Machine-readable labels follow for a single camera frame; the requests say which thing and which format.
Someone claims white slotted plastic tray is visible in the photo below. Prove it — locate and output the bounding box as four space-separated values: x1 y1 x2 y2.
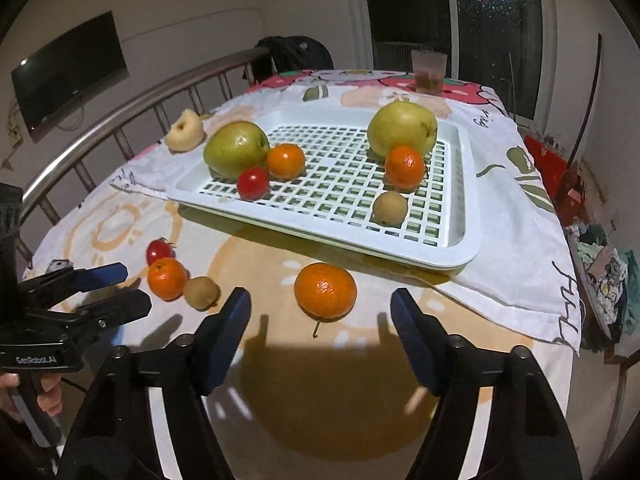
165 102 482 272

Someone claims bitten pale fruit core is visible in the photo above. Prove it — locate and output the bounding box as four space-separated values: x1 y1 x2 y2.
164 109 207 153

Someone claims brown longan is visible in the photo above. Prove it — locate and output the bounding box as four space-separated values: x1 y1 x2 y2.
371 190 409 227
183 276 221 311

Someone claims orange tangerine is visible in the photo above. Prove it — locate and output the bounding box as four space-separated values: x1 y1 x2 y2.
384 145 426 191
293 262 358 322
147 257 189 302
266 143 306 181

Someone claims yellow pear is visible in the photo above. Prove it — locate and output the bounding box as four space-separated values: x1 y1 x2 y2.
366 101 439 159

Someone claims person's left hand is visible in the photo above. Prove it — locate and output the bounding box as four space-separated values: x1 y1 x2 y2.
0 372 64 423

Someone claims dark thin rod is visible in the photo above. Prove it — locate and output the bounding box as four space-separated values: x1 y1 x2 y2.
570 34 602 161

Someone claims red strawberry-print cloth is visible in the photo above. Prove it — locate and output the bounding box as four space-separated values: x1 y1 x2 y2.
245 68 503 106

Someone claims wall television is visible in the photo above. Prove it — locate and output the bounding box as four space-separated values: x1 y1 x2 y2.
11 11 130 143

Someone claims person's left forearm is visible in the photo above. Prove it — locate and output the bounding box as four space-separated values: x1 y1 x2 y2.
0 415 56 480

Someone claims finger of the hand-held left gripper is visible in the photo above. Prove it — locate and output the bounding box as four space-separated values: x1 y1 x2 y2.
20 259 129 303
74 288 153 335

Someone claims clear plastic cup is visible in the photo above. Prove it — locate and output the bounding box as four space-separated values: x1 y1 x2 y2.
411 50 448 96

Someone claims yellow sun-print cloth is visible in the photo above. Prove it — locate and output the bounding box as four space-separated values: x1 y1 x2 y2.
22 180 576 480

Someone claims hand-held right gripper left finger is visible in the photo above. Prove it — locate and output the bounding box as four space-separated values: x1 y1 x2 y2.
57 287 252 480

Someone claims pile of clothes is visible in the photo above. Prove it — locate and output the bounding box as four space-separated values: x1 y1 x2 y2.
565 222 640 356

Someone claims glass sliding door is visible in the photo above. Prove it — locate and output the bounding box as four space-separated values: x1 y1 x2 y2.
360 0 558 121

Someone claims metal railing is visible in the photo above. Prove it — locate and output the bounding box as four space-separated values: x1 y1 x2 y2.
15 46 273 266

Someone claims white cartoon-print cloth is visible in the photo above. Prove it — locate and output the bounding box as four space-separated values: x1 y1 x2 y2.
109 82 585 357

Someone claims red cherry tomato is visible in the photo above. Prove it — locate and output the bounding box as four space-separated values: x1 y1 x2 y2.
145 238 177 267
236 166 271 201

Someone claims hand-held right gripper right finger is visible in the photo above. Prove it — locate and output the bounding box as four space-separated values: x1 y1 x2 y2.
390 287 583 480

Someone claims black backpack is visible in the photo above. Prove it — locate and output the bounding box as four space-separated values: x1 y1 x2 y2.
243 36 335 86

